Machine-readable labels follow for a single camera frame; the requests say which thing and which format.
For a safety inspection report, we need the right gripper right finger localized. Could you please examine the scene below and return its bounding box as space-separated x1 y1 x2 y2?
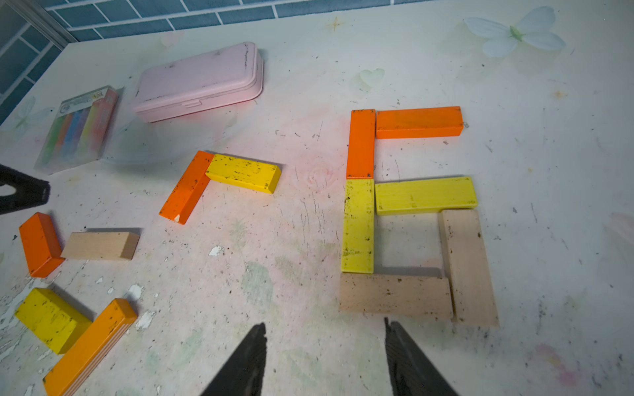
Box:
384 318 458 396

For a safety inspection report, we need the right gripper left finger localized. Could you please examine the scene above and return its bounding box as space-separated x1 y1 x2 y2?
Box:
201 323 267 396

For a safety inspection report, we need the pink pencil case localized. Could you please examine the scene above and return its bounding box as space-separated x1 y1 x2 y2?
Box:
131 42 264 123

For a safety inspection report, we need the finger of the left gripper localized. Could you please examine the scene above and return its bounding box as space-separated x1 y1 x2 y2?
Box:
0 165 51 215

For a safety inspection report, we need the natural wood block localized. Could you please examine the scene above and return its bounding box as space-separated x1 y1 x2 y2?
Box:
439 210 500 328
339 273 453 320
61 232 140 261

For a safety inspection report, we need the orange block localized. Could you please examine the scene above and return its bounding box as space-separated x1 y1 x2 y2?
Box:
19 212 64 278
346 110 376 179
159 151 215 224
376 107 464 140
43 299 138 396

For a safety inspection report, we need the coloured marker box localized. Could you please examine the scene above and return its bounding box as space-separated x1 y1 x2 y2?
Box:
35 86 118 175

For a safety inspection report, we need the yellow block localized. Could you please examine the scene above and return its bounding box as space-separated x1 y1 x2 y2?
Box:
341 179 375 274
375 177 478 215
15 288 92 355
206 154 282 194

